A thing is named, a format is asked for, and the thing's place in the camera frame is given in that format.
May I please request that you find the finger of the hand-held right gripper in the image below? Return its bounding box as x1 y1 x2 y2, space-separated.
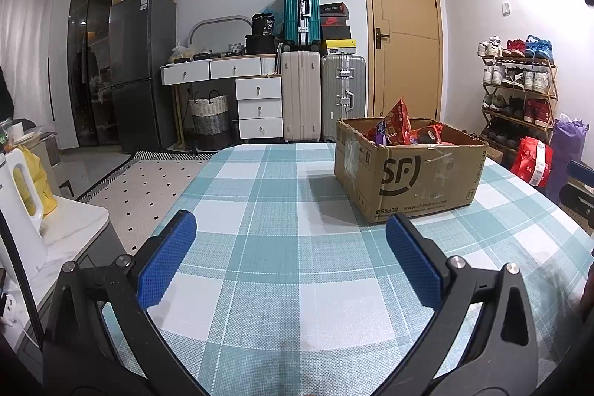
559 183 594 235
567 160 594 186

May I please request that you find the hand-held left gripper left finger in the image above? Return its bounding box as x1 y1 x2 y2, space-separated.
43 209 205 396

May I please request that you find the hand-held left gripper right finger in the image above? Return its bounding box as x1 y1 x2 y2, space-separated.
366 213 541 396

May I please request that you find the brown cardboard box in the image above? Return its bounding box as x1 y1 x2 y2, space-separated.
335 116 489 224

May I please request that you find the red cookie packet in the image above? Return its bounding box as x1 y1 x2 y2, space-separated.
411 123 446 145

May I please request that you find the red triangular chip bag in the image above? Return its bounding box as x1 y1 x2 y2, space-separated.
385 96 414 146

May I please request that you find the red shopping bag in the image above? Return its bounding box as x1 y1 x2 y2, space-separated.
509 136 554 188

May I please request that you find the dotted floor rug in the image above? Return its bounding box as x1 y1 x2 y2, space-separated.
74 150 223 258

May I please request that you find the wooden shoe rack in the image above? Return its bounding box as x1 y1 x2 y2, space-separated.
480 55 558 151

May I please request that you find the shoe rack with shoes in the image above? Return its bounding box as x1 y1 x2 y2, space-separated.
478 35 555 148

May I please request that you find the grey side cabinet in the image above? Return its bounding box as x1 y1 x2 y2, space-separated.
0 192 110 355

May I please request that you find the grey white laundry basket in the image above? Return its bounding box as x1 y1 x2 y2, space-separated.
188 90 231 151

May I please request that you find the yellow plastic bag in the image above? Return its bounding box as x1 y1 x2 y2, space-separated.
21 145 59 218

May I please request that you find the white electric kettle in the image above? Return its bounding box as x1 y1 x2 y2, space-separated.
0 148 47 285

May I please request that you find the white charger plug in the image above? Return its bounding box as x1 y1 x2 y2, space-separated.
0 291 19 327

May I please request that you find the white drawer dresser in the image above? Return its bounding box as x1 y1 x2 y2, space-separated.
161 55 285 141

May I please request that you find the silver suitcase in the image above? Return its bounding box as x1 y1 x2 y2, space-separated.
320 54 367 141

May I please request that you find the grey refrigerator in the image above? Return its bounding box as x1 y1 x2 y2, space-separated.
109 0 178 154

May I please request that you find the beige suitcase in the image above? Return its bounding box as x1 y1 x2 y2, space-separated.
281 50 322 143

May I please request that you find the pale plastic bag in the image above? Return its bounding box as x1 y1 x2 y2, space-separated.
168 40 191 63

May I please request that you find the dark glass cabinet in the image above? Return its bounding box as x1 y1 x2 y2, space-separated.
67 0 126 148

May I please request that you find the tan wooden door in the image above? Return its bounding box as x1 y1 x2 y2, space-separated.
359 0 448 132

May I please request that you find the yellow black shoebox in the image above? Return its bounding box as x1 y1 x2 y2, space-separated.
323 40 357 56

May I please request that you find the black storage box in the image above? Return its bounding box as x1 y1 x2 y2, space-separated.
245 33 279 55

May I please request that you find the arched mirror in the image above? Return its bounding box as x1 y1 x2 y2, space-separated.
189 16 254 53

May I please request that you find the white curtain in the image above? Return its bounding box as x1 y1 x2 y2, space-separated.
0 0 52 123

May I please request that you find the black bag white print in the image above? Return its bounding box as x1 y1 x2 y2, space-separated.
252 12 278 36

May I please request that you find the teal suitcase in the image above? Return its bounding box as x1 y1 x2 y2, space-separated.
283 0 322 49

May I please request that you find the black cable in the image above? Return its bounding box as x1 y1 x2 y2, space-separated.
0 206 47 346

